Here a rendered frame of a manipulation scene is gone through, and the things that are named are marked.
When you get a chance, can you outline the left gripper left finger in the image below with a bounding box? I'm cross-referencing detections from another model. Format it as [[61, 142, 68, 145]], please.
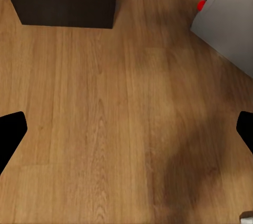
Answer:
[[0, 111, 27, 174]]

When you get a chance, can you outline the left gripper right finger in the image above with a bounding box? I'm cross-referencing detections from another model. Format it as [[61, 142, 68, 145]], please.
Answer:
[[236, 111, 253, 154]]

